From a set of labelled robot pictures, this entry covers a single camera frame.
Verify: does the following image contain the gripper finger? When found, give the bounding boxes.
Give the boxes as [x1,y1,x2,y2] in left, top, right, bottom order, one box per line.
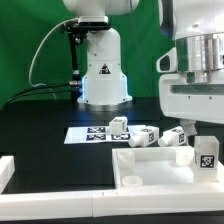
[180,119,196,136]

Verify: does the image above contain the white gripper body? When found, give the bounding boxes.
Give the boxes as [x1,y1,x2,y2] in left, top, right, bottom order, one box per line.
[159,72,224,124]

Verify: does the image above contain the white square tabletop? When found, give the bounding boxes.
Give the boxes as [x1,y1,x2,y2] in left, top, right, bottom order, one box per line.
[112,146,224,192]

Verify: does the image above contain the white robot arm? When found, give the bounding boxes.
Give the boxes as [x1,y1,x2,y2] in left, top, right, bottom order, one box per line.
[63,0,224,124]

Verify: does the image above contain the white paper marker sheet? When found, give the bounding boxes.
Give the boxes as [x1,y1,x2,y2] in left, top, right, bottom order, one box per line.
[64,125,145,144]

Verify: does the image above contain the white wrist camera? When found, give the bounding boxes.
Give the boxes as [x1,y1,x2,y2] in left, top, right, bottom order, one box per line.
[156,47,178,73]

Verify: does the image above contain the black cables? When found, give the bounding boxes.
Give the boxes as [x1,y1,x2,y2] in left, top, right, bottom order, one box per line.
[3,79,83,107]

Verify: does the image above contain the white front fence rail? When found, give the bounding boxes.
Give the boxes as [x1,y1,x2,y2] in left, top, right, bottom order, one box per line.
[0,184,224,221]

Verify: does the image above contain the white fence rail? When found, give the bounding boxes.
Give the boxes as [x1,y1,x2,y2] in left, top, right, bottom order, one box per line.
[0,184,224,221]
[0,156,15,194]

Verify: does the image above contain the camera on black stand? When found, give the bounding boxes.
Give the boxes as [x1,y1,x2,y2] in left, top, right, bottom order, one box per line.
[60,16,111,103]

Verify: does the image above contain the grey camera cable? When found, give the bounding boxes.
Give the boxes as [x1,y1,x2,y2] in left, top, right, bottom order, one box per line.
[27,17,80,88]

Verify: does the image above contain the white left fence rail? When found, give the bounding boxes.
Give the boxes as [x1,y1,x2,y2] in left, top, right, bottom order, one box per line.
[0,156,15,194]

